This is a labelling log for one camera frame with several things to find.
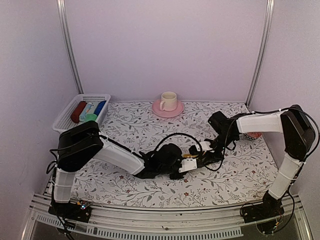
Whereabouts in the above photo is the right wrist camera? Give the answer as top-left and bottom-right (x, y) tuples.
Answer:
(188, 141), (212, 155)

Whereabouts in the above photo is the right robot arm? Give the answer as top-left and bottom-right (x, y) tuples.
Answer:
(195, 104), (320, 218)

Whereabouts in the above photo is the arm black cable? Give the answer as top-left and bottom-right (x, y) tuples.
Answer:
(252, 106), (317, 163)
(154, 132), (203, 156)

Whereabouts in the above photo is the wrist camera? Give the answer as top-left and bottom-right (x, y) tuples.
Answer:
(178, 158), (204, 173)
(188, 141), (212, 155)

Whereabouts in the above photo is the yellow patterned towel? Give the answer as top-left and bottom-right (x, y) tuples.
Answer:
(182, 152), (201, 159)

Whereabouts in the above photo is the front aluminium rail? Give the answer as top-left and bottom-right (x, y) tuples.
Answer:
(27, 192), (311, 238)

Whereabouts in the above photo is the white plastic basket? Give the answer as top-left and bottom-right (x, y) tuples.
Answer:
(52, 93), (111, 133)

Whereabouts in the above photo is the light blue rolled towel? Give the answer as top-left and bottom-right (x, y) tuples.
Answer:
(79, 102), (98, 122)

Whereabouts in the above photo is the dark red rolled towel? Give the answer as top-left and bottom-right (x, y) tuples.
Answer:
(70, 101), (87, 124)

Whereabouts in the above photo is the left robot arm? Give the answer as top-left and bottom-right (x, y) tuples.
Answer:
(50, 121), (185, 217)

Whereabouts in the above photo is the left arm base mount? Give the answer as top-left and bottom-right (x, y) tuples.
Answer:
(48, 200), (92, 223)

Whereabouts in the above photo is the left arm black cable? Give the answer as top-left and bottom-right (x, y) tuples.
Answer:
(154, 132), (203, 156)

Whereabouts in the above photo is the left aluminium frame post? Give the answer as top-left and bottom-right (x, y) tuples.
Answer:
(56, 0), (84, 94)

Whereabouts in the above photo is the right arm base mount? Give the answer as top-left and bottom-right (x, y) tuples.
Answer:
(239, 200), (285, 223)

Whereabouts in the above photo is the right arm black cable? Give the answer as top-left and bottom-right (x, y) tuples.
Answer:
(252, 106), (317, 163)

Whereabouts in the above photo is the green microfibre towel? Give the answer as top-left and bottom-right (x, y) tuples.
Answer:
(84, 113), (98, 123)

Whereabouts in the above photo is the pink plate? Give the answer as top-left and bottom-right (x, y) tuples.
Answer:
(151, 98), (185, 119)

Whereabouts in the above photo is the right aluminium frame post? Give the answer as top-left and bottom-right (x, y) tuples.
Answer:
(245, 0), (275, 109)

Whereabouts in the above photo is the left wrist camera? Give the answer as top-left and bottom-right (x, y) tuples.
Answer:
(178, 158), (204, 173)

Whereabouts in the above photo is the aluminium frame post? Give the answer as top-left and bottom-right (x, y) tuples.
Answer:
(245, 0), (275, 109)
(56, 0), (84, 94)

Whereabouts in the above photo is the cream ceramic mug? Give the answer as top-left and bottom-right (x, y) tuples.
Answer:
(159, 91), (177, 112)

